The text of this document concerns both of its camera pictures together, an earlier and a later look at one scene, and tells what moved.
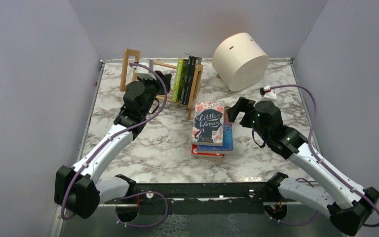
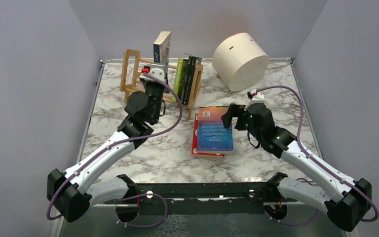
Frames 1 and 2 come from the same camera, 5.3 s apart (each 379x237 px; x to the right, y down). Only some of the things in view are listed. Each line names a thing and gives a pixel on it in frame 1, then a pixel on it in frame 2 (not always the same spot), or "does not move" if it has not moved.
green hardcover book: x=185 y=80 does not move
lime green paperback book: x=181 y=71 does not move
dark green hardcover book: x=194 y=61 does not move
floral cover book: x=208 y=123 to x=161 y=48
